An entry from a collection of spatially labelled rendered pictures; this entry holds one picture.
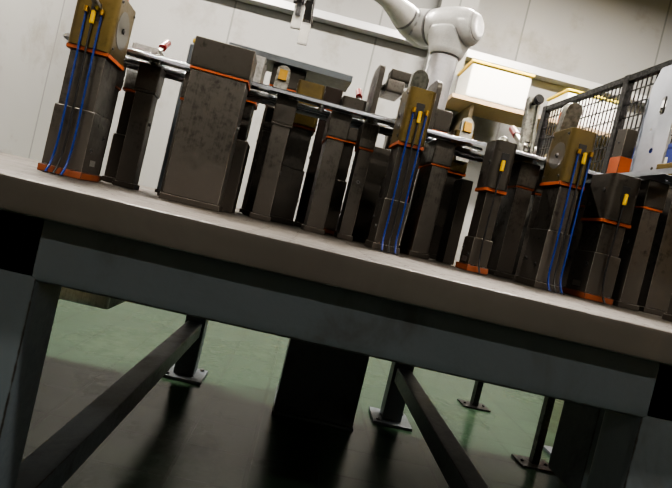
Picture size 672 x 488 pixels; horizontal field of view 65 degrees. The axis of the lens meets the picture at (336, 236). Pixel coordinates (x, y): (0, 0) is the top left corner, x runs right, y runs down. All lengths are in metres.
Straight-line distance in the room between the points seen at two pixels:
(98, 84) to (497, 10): 4.27
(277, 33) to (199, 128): 3.68
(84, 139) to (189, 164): 0.20
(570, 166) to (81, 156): 0.98
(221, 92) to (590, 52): 4.45
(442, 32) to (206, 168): 1.17
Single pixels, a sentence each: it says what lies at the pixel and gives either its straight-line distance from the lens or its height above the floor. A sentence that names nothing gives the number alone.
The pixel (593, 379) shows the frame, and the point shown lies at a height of 0.62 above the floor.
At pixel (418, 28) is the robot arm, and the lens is 2.11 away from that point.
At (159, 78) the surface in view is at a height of 0.96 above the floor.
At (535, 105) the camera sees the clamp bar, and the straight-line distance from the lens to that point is 1.67.
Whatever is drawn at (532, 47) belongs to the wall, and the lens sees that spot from 5.10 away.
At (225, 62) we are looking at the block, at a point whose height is 0.99.
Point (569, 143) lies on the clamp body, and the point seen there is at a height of 1.01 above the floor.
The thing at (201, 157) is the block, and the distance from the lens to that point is 1.11.
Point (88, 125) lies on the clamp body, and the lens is 1.13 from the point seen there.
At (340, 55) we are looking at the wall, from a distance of 4.71.
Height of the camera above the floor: 0.73
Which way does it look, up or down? 1 degrees down
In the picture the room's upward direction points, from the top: 14 degrees clockwise
